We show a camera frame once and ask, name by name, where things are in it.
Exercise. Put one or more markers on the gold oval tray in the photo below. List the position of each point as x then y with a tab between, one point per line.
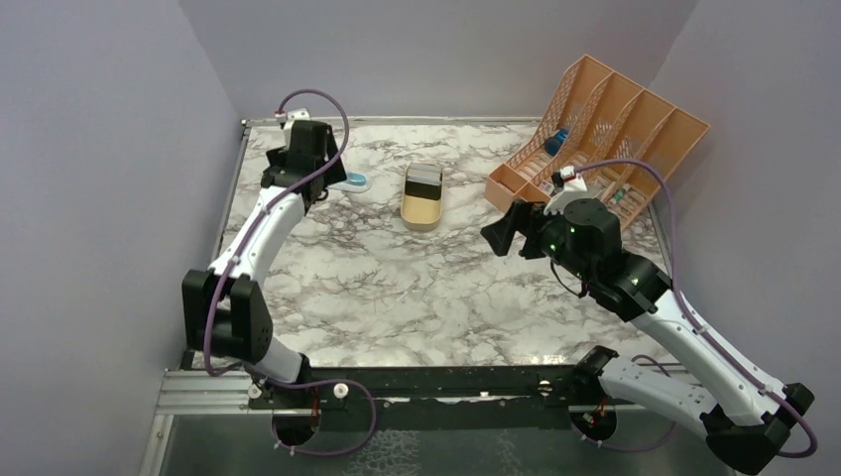
421	206

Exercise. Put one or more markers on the blue blister pack item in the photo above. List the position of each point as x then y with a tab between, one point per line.
354	183

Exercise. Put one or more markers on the orange file organizer rack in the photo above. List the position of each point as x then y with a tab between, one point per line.
611	120

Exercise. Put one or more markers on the blue round object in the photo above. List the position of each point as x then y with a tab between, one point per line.
553	143

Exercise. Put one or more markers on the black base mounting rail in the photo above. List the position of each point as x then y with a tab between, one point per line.
434	398

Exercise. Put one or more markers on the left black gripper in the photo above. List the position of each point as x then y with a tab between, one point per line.
278	157

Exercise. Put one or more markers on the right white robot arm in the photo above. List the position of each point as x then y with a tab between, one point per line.
744	415

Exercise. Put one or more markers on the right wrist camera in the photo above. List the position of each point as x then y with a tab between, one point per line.
569	186

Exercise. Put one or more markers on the black credit card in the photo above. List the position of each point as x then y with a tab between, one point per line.
425	189

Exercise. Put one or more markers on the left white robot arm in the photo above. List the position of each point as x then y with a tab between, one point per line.
224	310

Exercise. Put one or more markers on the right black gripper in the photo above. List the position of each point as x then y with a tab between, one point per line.
526	216

